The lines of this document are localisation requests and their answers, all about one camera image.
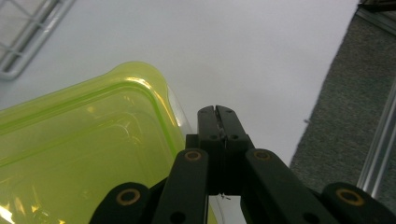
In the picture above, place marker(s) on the metal rail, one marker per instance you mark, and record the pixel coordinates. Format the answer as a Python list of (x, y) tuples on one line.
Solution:
[(378, 149)]

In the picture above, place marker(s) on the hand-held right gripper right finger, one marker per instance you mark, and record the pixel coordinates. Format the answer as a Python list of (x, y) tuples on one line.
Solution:
[(233, 140)]

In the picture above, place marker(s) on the green plastic container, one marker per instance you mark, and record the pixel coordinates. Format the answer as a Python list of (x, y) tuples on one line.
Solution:
[(87, 140)]

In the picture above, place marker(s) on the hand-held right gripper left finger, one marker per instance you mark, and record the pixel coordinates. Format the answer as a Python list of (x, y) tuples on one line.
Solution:
[(211, 140)]

